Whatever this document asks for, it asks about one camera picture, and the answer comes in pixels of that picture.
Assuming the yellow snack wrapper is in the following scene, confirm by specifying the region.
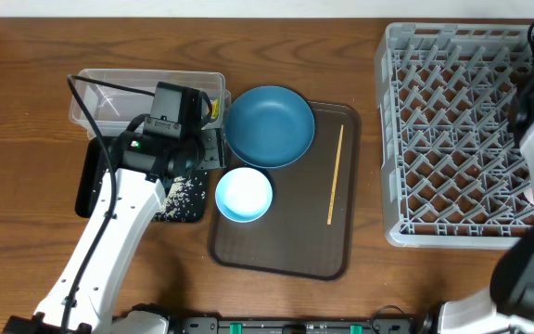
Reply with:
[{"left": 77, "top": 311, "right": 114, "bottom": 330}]
[{"left": 210, "top": 98, "right": 221, "bottom": 121}]

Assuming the rice pile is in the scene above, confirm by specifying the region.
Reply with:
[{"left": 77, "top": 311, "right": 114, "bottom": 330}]
[{"left": 153, "top": 173, "right": 208, "bottom": 223}]

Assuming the light blue bowl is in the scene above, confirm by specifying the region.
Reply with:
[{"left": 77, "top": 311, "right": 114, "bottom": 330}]
[{"left": 215, "top": 167, "right": 273, "bottom": 224}]

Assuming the dark blue plate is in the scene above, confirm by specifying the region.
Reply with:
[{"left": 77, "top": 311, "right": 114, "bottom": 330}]
[{"left": 224, "top": 85, "right": 316, "bottom": 169}]

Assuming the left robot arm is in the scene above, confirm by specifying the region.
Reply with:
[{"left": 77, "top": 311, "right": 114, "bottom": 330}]
[{"left": 3, "top": 128, "right": 225, "bottom": 333}]

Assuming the grey dishwasher rack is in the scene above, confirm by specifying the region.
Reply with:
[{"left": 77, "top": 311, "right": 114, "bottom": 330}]
[{"left": 375, "top": 22, "right": 534, "bottom": 250}]

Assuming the black tray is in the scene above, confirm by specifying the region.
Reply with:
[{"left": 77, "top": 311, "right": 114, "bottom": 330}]
[{"left": 75, "top": 139, "right": 209, "bottom": 223}]

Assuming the clear plastic bin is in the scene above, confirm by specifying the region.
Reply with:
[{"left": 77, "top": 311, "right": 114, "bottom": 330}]
[{"left": 75, "top": 69, "right": 231, "bottom": 136}]

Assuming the brown serving tray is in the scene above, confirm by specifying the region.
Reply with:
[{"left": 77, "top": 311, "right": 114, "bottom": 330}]
[{"left": 208, "top": 102, "right": 361, "bottom": 281}]

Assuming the wooden chopstick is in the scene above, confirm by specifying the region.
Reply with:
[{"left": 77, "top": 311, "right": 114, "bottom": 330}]
[{"left": 326, "top": 124, "right": 345, "bottom": 225}]

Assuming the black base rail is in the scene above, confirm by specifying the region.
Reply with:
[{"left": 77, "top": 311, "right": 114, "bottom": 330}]
[{"left": 168, "top": 317, "right": 419, "bottom": 334}]

